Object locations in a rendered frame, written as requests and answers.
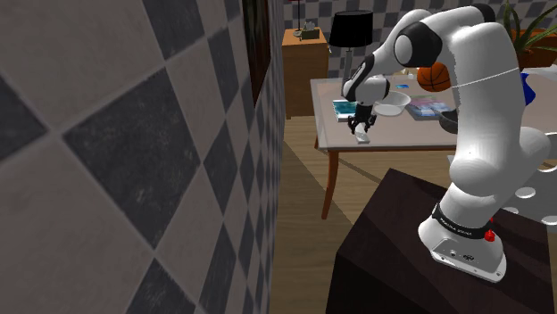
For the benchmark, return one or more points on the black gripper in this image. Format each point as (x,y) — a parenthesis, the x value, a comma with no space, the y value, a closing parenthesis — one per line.
(364,114)

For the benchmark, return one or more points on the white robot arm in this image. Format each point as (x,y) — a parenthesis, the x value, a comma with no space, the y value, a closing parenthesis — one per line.
(483,108)

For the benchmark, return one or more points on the blue book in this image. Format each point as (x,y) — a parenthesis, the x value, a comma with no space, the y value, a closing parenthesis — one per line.
(343,108)

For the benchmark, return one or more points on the white bowl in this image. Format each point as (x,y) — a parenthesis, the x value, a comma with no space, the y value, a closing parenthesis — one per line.
(394,104)

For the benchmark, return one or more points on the wooden table with pale top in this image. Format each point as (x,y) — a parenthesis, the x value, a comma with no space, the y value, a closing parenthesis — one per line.
(404,135)

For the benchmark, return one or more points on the small blue flat object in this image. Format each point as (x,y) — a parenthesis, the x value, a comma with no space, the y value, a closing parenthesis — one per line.
(402,86)

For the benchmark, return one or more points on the pastel multicoloured book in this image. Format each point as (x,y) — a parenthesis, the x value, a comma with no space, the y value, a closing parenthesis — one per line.
(424,106)

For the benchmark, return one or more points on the wooden cabinet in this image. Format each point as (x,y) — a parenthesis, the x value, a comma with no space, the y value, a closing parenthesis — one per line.
(304,74)

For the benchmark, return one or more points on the orange basketball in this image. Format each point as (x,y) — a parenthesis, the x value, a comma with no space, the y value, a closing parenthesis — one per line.
(433,78)

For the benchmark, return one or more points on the dark bowl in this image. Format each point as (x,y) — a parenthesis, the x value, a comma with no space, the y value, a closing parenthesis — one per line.
(448,121)

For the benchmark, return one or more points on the black shade table lamp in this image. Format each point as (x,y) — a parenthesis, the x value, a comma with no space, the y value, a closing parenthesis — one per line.
(350,28)

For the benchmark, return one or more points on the dark robot stand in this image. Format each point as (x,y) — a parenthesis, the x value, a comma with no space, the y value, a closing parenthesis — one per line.
(383,261)

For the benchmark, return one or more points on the green plant in orange pot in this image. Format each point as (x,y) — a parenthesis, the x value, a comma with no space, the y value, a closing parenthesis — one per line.
(528,45)

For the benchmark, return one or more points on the grey object with white dots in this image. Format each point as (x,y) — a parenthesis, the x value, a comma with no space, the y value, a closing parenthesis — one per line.
(533,204)

